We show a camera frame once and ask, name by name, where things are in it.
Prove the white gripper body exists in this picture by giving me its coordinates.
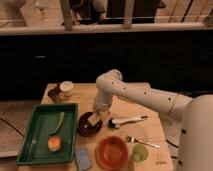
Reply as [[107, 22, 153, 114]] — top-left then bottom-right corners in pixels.
[[93, 90, 113, 113]]

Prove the green plastic tray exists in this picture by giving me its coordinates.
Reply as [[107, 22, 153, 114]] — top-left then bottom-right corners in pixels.
[[16, 103, 78, 166]]

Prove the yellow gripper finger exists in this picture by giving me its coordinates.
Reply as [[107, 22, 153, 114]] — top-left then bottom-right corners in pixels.
[[101, 111, 110, 122], [88, 113, 99, 125]]

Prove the black whiteboard eraser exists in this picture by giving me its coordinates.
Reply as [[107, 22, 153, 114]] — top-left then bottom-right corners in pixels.
[[88, 115, 101, 126]]

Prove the white handled brush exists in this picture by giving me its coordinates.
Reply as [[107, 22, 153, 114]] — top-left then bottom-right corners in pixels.
[[108, 116, 147, 129]]

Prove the orange bowl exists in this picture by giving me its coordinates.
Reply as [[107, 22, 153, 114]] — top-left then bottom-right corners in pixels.
[[95, 136, 128, 171]]

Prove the green cup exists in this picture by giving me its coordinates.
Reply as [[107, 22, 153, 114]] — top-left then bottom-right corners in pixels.
[[132, 144, 149, 162]]

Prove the blue sponge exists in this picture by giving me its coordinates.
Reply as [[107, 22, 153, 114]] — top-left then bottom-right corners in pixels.
[[75, 146, 92, 171]]

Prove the white lidded jar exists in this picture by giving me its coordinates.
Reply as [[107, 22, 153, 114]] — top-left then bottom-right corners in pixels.
[[59, 81, 74, 100]]

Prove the purple bowl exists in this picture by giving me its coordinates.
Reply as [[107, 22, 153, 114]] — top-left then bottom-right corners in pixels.
[[77, 112, 102, 137]]

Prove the dark metal cup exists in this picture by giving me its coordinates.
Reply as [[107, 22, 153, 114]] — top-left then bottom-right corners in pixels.
[[47, 88, 60, 103]]

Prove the silver fork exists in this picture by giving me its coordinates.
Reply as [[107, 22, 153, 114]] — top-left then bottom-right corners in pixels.
[[125, 135, 160, 148]]

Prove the orange peach fruit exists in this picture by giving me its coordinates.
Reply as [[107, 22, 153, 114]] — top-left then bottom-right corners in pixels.
[[47, 136, 62, 152]]

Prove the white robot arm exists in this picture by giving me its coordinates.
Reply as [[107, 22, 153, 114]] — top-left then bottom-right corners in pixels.
[[89, 69, 213, 171]]

